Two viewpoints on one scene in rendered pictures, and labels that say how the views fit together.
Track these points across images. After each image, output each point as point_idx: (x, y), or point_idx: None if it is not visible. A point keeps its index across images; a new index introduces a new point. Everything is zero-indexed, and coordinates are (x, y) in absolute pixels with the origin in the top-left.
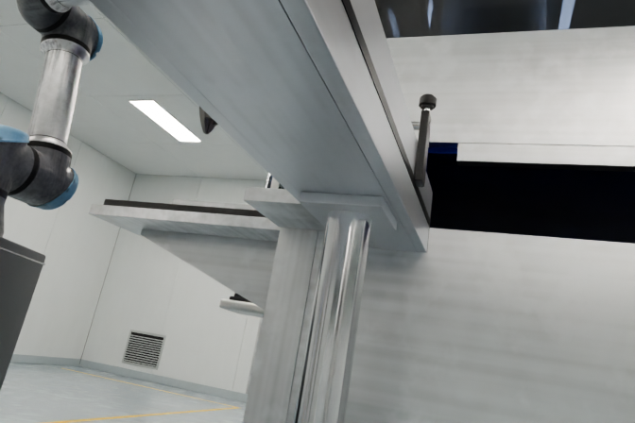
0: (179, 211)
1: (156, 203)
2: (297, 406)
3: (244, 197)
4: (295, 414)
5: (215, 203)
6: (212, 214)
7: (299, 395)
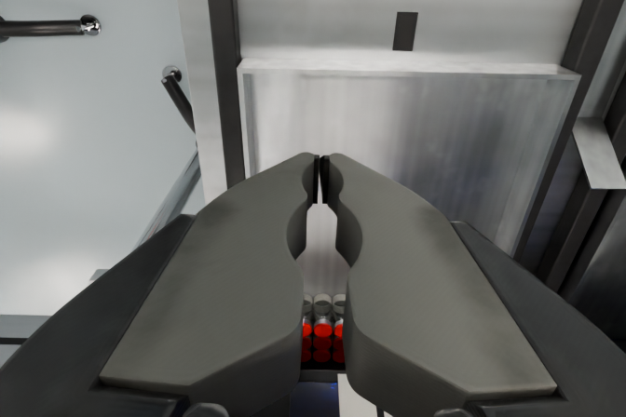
0: (194, 119)
1: (211, 37)
2: (137, 242)
3: (95, 271)
4: (139, 239)
5: (246, 175)
6: (202, 182)
7: (134, 246)
